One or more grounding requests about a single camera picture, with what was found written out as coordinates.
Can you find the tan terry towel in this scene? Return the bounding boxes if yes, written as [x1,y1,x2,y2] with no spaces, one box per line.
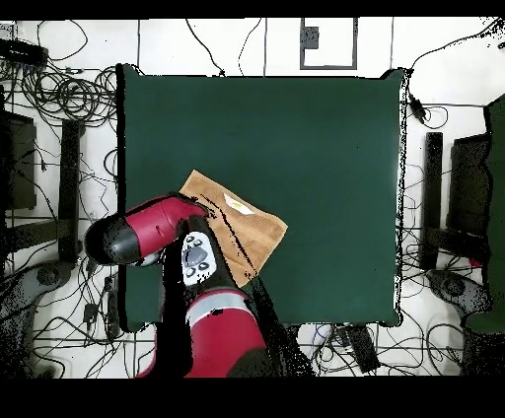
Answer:
[178,169,289,289]

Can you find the dark green table cloth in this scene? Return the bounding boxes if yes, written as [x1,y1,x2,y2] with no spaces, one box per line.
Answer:
[116,63,405,332]

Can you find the black power strip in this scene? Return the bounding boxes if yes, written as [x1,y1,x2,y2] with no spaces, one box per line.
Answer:
[0,37,49,67]
[345,324,381,374]

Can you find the black stand foot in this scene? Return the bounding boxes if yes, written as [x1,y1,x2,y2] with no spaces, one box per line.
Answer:
[57,118,84,264]
[418,131,444,271]

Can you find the gray floor outlet box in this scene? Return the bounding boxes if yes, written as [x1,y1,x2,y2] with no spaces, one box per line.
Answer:
[301,26,320,50]

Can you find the black power adapter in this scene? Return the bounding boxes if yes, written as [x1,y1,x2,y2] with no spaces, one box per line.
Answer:
[407,92,429,125]

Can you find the black equipment box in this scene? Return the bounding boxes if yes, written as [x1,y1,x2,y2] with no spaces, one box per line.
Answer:
[449,132,490,238]
[0,110,37,211]

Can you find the dark wheeled base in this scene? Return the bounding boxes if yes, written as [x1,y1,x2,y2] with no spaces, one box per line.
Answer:
[427,269,492,316]
[0,261,74,316]

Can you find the black coiled cable bundle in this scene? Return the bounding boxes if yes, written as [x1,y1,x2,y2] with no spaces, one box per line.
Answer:
[21,64,118,123]

